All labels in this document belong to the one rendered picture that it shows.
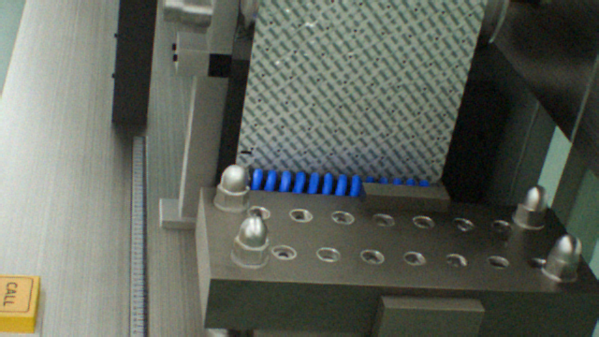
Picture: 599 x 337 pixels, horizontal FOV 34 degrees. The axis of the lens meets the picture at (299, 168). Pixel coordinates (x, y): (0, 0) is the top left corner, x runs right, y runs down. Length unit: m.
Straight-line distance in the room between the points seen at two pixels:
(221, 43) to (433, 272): 0.34
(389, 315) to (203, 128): 0.34
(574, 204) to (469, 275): 0.42
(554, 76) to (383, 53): 0.19
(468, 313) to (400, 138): 0.23
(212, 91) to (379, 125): 0.19
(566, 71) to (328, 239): 0.31
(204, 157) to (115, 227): 0.14
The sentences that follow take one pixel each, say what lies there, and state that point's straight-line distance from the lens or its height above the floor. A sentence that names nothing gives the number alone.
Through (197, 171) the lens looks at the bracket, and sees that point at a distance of 1.17.
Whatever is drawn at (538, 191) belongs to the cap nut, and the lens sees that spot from 1.09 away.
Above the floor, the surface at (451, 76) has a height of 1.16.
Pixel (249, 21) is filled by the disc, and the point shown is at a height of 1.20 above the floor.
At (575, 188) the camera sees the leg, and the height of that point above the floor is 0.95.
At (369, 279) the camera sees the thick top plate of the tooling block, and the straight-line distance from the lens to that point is 0.95.
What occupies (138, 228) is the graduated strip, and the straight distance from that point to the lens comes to 1.20.
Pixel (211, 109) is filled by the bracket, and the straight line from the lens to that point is 1.13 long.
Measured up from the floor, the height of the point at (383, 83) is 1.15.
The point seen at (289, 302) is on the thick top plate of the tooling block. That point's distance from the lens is 0.94.
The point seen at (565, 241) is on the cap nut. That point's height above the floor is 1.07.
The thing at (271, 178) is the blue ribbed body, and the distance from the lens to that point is 1.05.
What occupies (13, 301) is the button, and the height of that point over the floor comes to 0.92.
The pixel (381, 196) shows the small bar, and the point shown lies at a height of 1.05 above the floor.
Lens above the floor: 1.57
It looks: 29 degrees down
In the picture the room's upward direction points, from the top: 10 degrees clockwise
